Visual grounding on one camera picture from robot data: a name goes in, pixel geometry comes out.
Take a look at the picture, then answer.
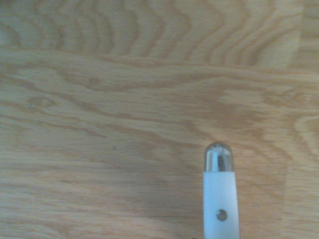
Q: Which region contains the white-handled metal fork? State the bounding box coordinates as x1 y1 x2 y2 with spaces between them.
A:
202 141 241 239

